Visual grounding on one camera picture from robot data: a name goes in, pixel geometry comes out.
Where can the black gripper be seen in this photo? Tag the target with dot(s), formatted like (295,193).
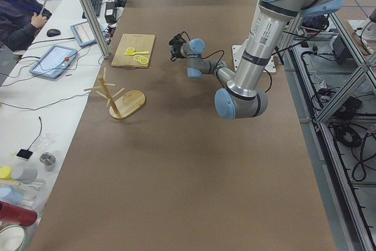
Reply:
(177,50)

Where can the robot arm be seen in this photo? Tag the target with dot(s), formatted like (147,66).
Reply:
(240,97)

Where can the wooden cup storage rack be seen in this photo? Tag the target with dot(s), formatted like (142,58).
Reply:
(121,105)

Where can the grey cup lying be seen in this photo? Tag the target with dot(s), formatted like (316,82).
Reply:
(24,174)

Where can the yellow cup lying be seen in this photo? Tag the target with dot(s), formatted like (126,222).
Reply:
(5,172)

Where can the light blue cup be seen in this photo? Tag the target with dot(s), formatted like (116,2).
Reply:
(11,195)

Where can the yellow plastic knife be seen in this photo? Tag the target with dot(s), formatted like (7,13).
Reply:
(137,53)

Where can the bamboo cutting board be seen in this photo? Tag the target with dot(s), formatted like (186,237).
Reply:
(141,42)

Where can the lemon slice row near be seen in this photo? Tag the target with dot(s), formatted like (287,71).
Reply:
(145,63)

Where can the lemon slice row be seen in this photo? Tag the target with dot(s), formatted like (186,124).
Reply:
(142,59)
(145,63)

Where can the lemon slice row middle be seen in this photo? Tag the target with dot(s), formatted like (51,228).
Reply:
(142,59)

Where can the black power adapter box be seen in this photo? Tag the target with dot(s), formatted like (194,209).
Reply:
(111,12)

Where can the black keyboard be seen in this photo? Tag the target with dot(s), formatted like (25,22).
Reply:
(94,2)

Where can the teach pendant tablet far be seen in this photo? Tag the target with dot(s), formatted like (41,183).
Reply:
(83,34)

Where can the teach pendant tablet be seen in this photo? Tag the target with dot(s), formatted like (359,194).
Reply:
(54,62)
(83,34)

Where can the teach pendant tablet near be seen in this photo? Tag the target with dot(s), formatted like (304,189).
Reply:
(54,62)

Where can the black computer mouse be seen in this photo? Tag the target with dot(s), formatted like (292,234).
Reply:
(53,32)

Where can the seated person in blue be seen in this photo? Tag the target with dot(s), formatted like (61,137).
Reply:
(21,21)

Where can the black square sensor pad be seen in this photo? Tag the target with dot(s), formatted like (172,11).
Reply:
(24,154)

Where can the red thermos bottle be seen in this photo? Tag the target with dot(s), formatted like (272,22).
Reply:
(17,215)

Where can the white green-rimmed bowl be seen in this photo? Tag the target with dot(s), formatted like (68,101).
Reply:
(13,238)

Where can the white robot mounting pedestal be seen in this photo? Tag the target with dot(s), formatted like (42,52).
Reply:
(237,51)

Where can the aluminium frame post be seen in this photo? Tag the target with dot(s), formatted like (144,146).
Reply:
(95,27)

